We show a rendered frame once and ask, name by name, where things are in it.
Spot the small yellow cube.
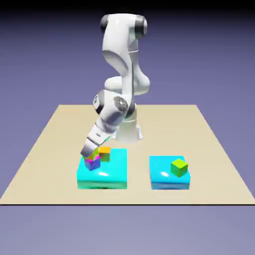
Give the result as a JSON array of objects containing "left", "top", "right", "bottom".
[{"left": 86, "top": 147, "right": 100, "bottom": 161}]

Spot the small orange cube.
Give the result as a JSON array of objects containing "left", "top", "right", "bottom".
[{"left": 98, "top": 146, "right": 112, "bottom": 162}]

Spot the small purple cube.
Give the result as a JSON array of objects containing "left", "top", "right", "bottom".
[{"left": 84, "top": 155, "right": 102, "bottom": 171}]

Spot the small green cube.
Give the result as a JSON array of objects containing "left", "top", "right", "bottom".
[{"left": 170, "top": 158, "right": 189, "bottom": 178}]

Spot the large cyan box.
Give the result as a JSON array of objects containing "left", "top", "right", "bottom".
[
  {"left": 76, "top": 148, "right": 128, "bottom": 190},
  {"left": 149, "top": 155, "right": 191, "bottom": 190}
]

